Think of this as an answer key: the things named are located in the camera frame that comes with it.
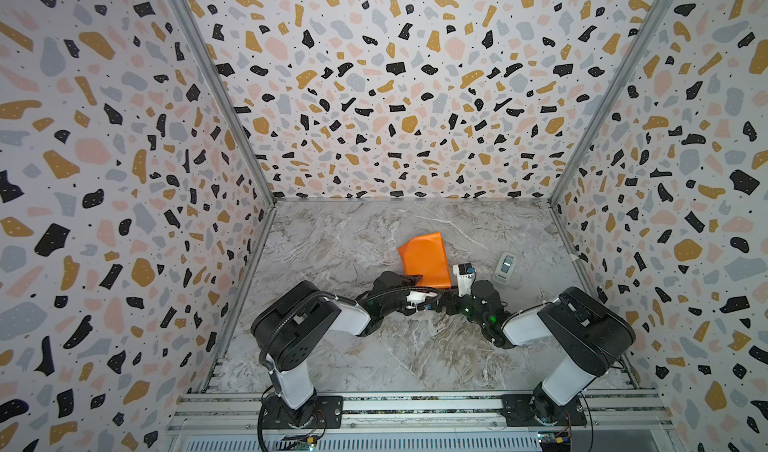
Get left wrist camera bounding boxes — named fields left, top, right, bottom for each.
left=405, top=289, right=440, bottom=309

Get white tape dispenser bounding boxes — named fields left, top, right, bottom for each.
left=492, top=252, right=517, bottom=285

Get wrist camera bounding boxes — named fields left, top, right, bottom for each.
left=452, top=262, right=476, bottom=297
left=405, top=289, right=440, bottom=309

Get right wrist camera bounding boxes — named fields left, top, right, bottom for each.
left=452, top=262, right=476, bottom=297

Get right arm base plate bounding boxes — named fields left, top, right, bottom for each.
left=500, top=393, right=588, bottom=427

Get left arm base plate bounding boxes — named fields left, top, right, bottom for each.
left=262, top=395, right=344, bottom=430

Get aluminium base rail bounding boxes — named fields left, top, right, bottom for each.
left=160, top=389, right=684, bottom=451

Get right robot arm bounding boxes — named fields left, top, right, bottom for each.
left=440, top=280, right=636, bottom=410

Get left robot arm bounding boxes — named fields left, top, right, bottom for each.
left=251, top=271, right=442, bottom=412

